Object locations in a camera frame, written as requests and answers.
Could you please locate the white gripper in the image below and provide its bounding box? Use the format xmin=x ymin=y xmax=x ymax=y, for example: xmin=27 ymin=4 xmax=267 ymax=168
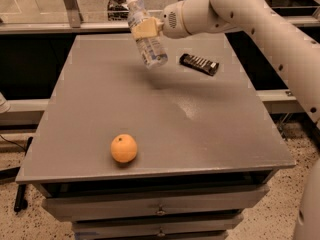
xmin=131 ymin=1 xmax=190 ymax=40

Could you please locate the clear plastic water bottle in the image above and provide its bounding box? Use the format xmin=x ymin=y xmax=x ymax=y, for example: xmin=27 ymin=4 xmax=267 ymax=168
xmin=126 ymin=0 xmax=168 ymax=69

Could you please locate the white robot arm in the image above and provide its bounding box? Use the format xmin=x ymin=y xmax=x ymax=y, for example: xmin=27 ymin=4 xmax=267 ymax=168
xmin=133 ymin=0 xmax=320 ymax=240

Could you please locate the black snack bar wrapper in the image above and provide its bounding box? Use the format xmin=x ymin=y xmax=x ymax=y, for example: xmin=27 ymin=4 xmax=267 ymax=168
xmin=179 ymin=53 xmax=219 ymax=76

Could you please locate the orange fruit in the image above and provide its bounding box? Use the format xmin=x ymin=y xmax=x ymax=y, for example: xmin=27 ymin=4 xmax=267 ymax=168
xmin=110 ymin=134 xmax=138 ymax=163

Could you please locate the grey drawer cabinet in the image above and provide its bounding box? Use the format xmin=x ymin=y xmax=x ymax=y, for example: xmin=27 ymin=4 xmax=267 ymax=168
xmin=15 ymin=30 xmax=297 ymax=240

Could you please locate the upper grey drawer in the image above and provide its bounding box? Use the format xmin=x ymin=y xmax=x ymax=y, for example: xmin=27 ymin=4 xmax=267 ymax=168
xmin=42 ymin=184 xmax=269 ymax=221

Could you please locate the grey drawer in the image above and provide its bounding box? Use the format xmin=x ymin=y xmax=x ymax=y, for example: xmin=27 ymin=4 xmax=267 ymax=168
xmin=42 ymin=184 xmax=269 ymax=221
xmin=73 ymin=214 xmax=243 ymax=240

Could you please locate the lower grey drawer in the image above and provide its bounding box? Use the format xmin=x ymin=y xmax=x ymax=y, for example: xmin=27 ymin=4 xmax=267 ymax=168
xmin=73 ymin=214 xmax=243 ymax=240

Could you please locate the black floor stand leg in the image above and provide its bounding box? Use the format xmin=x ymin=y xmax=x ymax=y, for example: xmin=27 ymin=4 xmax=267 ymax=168
xmin=14 ymin=137 xmax=33 ymax=214

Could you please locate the left metal railing post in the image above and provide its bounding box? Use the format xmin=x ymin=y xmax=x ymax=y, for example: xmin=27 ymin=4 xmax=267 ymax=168
xmin=63 ymin=0 xmax=83 ymax=28

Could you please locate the horizontal metal rail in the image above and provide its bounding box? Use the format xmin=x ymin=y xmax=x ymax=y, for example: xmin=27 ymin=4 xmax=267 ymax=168
xmin=0 ymin=16 xmax=320 ymax=35

